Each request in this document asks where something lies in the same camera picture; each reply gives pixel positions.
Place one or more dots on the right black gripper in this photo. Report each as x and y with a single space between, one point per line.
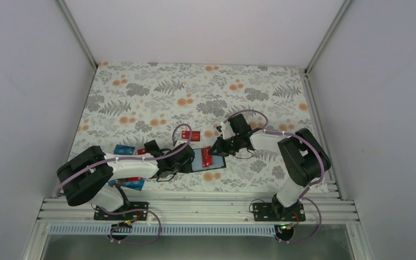
219 146

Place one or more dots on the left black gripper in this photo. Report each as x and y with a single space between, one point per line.
186 168

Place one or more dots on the red VIP card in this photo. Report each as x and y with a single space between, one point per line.
194 136

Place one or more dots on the black card holder wallet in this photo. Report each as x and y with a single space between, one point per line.
218 162

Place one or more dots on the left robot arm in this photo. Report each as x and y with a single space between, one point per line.
86 178

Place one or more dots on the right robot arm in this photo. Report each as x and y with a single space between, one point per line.
305 160

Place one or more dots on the blue card lower left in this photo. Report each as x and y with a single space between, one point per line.
134 183

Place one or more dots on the blue card with chip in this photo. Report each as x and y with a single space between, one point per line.
123 150

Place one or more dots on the floral patterned table mat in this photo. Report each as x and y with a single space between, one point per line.
133 103

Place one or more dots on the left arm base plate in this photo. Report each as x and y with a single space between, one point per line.
120 215

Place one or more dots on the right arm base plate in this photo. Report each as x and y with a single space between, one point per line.
269 212

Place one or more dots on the aluminium rail frame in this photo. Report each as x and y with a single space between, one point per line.
178 207

